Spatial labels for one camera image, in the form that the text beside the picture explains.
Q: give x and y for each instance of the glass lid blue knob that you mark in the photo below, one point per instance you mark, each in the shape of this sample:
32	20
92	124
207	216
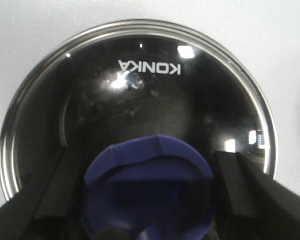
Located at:
150	103

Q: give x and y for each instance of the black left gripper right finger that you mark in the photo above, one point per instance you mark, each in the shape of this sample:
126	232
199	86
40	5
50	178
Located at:
249	204

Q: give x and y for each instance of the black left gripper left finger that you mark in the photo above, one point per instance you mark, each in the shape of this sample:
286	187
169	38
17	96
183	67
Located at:
42	210

